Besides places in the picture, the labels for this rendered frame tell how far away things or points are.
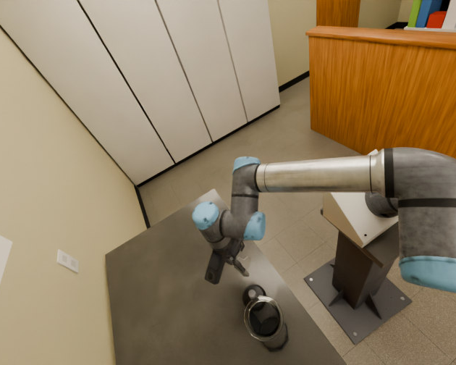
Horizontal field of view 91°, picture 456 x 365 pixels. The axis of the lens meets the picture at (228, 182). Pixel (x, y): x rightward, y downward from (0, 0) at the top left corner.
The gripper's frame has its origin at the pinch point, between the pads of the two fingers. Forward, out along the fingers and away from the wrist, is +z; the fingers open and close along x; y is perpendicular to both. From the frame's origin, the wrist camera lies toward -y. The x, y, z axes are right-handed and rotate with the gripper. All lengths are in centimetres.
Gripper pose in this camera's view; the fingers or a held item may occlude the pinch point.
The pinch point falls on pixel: (232, 269)
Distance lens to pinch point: 89.6
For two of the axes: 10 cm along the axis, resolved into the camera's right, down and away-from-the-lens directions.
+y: 5.1, -7.1, 4.9
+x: -8.2, -2.2, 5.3
